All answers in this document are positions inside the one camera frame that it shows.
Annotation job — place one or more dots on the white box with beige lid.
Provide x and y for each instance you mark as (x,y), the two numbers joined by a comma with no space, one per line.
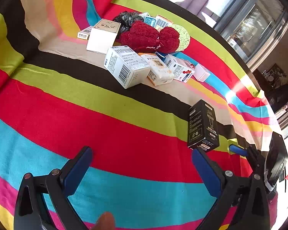
(102,38)

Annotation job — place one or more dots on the dark furniture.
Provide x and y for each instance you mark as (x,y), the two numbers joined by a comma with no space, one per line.
(278,88)

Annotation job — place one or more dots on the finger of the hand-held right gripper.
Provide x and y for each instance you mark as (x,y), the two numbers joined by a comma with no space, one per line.
(237,149)

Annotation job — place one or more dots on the white box with red figure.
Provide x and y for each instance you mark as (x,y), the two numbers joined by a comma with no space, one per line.
(180,69)

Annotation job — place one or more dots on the green cream knitted item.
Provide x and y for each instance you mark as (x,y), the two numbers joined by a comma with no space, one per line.
(183,37)

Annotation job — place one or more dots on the small flat white box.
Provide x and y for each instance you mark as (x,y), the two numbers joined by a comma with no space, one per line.
(84,32)

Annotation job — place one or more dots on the white box with large barcode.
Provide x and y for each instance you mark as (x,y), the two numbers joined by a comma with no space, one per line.
(163,22)

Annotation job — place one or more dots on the blue and white medicine box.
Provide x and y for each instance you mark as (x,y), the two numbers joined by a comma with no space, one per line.
(150,20)

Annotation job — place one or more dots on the small plain white box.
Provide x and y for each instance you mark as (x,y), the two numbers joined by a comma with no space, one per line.
(201,73)

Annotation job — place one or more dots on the black cardboard box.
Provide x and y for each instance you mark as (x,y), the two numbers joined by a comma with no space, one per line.
(201,127)

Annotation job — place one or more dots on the red knitted slipper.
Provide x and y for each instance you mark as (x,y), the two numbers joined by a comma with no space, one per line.
(141,37)
(168,39)

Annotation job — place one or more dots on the black plastic bag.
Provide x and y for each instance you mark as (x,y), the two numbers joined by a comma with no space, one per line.
(127,19)

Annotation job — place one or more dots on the glass display cabinet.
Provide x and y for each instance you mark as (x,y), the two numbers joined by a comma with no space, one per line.
(256,26)

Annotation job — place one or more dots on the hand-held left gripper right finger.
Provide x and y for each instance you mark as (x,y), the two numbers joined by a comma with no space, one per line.
(206,172)

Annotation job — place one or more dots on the orange and white medicine box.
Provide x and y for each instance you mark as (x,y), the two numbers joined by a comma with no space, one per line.
(158,70)

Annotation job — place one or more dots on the blue striped white box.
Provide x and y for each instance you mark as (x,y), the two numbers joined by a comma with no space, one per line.
(161,55)

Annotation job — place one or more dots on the striped colourful tablecloth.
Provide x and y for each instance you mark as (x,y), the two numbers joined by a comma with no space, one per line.
(110,124)

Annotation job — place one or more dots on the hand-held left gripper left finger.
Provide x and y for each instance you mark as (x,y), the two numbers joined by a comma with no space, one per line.
(78,172)

